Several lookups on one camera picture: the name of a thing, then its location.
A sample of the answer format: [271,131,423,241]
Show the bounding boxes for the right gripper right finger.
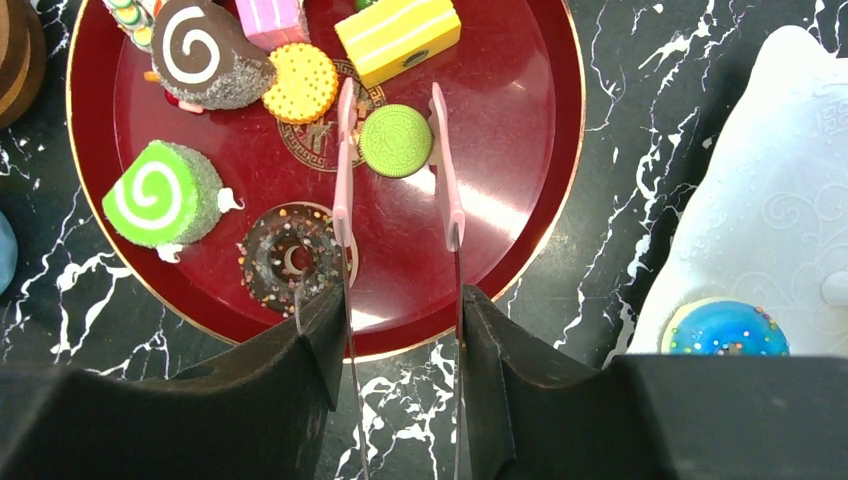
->
[461,286,847,479]

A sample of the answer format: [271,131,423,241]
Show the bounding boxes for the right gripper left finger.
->
[1,286,346,479]

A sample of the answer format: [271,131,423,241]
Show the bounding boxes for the blue toy donut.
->
[660,297,790,356]

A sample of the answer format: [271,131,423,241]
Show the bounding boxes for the red round tray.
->
[66,1,585,357]

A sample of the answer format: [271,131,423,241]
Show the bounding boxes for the pink handled metal tongs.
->
[331,77,467,480]

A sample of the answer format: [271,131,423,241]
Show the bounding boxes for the white grey mug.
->
[0,213,18,293]

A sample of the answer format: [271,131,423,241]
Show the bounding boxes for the white tiered cake stand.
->
[628,25,847,357]

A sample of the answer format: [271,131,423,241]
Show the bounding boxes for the wooden coaster stack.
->
[1,0,47,129]

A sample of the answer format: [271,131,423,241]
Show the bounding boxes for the chocolate toy donut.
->
[238,201,359,321]

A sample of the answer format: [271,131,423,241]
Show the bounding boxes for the green swirl roll cake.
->
[101,140,245,264]

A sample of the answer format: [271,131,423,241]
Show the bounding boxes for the green toy macaron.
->
[359,104,433,178]

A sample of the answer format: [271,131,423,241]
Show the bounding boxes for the orange round toy biscuit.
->
[261,43,339,125]

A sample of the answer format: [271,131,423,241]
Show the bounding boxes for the brown swirl roll cake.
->
[151,1,277,110]

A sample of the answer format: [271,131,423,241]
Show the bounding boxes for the yellow toy cake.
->
[334,0,462,88]

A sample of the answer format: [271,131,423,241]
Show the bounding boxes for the pink toy cake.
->
[235,0,311,53]

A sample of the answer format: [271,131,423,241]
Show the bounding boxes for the white toy cake slice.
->
[102,0,165,53]

